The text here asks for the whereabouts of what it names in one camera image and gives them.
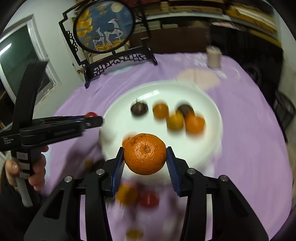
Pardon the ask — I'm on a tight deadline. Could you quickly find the small mandarin orange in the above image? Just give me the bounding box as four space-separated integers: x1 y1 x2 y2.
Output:
122 133 137 147

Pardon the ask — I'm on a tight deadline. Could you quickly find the round deer art screen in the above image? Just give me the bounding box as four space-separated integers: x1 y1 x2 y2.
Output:
59 1 158 88

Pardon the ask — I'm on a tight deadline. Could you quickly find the dark water chestnut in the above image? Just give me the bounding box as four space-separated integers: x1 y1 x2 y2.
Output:
176 102 194 118
130 100 149 116

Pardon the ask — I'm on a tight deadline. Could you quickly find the person left hand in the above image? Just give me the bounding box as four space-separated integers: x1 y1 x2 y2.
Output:
4 145 49 191

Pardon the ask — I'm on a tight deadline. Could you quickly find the purple tablecloth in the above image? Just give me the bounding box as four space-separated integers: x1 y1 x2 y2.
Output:
42 53 292 240

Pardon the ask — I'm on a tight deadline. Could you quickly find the red cherry tomato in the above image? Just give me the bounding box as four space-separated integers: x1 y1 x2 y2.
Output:
138 191 159 208

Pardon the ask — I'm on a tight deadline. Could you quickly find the white oval plate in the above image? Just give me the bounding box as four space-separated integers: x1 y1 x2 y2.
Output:
99 81 223 177

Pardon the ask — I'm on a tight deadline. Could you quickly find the window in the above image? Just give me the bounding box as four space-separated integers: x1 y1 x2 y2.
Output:
1 15 49 102

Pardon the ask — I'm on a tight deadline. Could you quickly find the dark water chestnut back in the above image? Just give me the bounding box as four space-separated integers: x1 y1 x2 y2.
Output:
176 102 194 118

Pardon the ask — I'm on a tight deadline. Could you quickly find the small yellow longan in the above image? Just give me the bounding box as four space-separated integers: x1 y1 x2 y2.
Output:
125 228 144 241
84 159 94 169

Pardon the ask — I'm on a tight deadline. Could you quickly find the black round stool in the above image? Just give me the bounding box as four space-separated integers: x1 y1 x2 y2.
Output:
274 91 295 130

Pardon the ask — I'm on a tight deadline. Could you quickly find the pink beverage can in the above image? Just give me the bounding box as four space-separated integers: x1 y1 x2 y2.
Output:
206 46 222 69

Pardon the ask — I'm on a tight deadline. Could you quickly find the large bumpy orange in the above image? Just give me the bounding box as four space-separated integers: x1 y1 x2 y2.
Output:
124 133 167 175

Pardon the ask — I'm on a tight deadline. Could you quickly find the yellow orange fruit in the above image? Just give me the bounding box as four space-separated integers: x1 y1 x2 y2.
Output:
166 111 184 131

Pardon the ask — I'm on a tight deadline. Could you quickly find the red tomato back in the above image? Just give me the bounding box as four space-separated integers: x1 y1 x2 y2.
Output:
85 112 97 118

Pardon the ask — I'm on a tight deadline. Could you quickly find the white shelf with boards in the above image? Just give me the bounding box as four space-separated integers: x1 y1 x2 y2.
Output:
142 1 280 45

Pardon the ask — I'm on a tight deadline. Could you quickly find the orange kumquat back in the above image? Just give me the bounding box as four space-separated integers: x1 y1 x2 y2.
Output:
152 101 169 120

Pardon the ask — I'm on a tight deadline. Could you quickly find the black cabinet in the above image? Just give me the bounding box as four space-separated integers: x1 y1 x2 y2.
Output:
210 25 283 98

